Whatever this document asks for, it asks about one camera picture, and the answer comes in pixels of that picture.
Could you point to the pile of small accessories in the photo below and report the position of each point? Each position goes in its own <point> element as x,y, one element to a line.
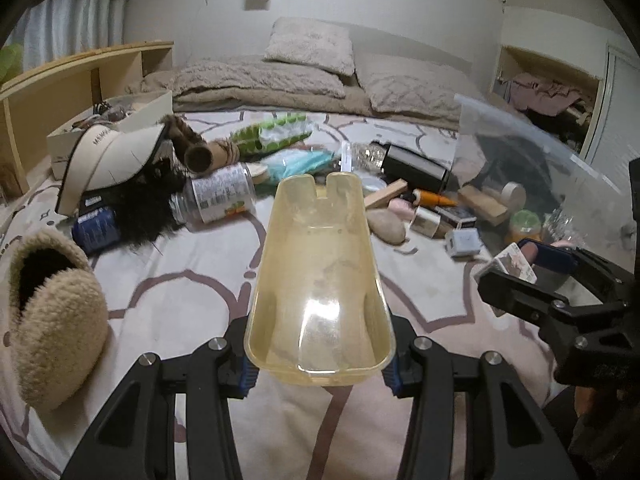
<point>107,112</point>

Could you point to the yellow translucent tray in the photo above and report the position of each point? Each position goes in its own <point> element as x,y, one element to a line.
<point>320,285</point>

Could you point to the person's right hand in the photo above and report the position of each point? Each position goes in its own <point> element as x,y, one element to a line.
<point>586,397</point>

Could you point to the clear plastic storage container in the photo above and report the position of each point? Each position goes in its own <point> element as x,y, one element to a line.
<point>575,160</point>

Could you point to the orange tube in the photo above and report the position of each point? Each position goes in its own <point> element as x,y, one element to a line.
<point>432,198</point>

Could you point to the white open box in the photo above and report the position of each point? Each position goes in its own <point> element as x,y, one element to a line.
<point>150,107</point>

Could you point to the clear bag white strip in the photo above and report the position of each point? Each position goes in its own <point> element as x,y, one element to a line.
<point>360,155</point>

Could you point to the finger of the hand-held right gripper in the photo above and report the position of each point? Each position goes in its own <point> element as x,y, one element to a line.
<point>515,295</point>
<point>555,256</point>

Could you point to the green lidded jar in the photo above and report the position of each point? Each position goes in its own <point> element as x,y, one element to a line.
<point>525,225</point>

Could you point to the teal wet wipes packet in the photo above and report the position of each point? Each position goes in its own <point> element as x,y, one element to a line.
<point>300,165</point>

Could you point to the dark clothes pile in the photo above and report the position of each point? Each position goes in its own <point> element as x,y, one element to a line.
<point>560,125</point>

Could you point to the pink small item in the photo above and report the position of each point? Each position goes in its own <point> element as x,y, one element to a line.
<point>402,207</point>

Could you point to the beige duvet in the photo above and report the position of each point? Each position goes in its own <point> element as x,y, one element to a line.
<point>410,120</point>

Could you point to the beige fuzzy slipper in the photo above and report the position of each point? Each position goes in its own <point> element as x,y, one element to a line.
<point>60,320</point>

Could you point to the black box white lid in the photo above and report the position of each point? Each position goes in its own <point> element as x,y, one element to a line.
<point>415,167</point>

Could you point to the small white box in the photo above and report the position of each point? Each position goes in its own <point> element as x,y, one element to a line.
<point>425,222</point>

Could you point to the wooden block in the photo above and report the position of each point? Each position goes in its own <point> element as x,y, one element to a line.
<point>387,192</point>
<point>482,205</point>

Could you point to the clear labelled plastic bottle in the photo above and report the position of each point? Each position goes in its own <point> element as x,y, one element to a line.
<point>220,192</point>

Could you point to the small fuzzy pillow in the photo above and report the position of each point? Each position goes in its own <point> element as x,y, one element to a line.
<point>310,45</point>

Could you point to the wardrobe niche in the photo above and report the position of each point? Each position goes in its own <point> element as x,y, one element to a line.
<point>550,60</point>

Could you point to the pale blue curtain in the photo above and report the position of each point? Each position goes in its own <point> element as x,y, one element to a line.
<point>70,25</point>

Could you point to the wooden bedside shelf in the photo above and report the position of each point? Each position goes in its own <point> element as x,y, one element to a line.
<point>55,90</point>

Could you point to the silver tiara crown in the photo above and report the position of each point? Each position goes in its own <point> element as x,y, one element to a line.
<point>555,225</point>

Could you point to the white sliding door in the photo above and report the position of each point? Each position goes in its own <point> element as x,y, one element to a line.
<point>620,110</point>

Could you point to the black fur wig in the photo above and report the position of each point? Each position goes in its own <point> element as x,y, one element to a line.
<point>145,210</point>

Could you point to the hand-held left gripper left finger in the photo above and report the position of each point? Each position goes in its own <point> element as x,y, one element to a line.
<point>247,380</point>

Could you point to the blue can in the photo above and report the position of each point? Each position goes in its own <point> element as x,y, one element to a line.
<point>95,230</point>

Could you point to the pink clothes pile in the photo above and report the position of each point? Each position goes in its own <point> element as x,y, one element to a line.
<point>545,90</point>

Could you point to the large beige pillow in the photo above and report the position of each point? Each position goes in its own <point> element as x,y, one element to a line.
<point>420,85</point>

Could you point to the beige visor cap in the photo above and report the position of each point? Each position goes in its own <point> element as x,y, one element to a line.
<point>115,152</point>

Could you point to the grey folded quilt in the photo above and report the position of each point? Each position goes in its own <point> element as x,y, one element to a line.
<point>260,80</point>

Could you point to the green dotted plastic pack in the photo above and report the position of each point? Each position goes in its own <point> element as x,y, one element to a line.
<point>270,135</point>

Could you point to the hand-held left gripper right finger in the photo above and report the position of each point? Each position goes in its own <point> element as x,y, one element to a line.
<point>392,380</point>

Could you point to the green plush toy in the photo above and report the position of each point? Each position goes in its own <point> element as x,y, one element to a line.
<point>10,62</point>

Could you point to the white charger plug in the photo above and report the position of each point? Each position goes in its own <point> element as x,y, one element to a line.
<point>465,242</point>

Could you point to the small printed card box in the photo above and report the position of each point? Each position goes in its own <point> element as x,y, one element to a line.
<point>515,262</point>

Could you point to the pink patterned bed sheet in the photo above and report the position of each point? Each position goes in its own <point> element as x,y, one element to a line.
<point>175,310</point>

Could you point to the beige stone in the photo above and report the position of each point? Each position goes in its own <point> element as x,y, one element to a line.
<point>387,227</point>

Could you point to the white round tub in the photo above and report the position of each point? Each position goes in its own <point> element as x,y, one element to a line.
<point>371,185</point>

